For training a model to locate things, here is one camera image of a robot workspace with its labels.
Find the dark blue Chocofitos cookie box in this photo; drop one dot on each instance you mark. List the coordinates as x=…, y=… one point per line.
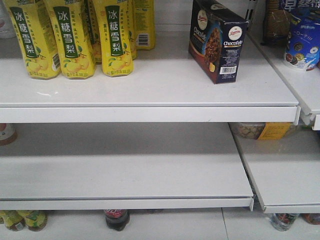
x=216, y=39

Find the white shelf board upper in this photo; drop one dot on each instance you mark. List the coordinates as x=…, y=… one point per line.
x=167, y=85

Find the white shelf board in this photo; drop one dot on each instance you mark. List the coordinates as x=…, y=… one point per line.
x=95, y=166
x=167, y=85

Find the yellow snack package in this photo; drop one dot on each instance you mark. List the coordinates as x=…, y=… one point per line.
x=260, y=130

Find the yellow pear drink bottle middle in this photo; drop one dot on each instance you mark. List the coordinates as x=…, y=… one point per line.
x=72, y=38

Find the yellow pear drink bottle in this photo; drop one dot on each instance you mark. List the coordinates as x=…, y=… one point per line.
x=36, y=38
x=145, y=30
x=72, y=38
x=112, y=18

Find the white shelf board lower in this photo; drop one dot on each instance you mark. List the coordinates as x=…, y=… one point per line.
x=95, y=166

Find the dark cola bottle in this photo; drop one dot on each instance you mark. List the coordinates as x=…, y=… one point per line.
x=117, y=219

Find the yellow pear drink bottle rear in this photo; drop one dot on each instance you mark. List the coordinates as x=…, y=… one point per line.
x=145, y=30

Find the yellow pear drink bottle right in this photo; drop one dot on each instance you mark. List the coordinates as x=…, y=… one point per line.
x=112, y=18

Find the yellow pear drink bottle left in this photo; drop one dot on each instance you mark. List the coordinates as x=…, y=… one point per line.
x=36, y=38

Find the brown biscuit packet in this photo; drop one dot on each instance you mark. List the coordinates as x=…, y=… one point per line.
x=276, y=23

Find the blue cookie cup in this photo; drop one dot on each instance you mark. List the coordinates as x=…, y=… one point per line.
x=302, y=51

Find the green tea bottles bottom left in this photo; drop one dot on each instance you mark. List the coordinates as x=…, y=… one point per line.
x=16, y=220

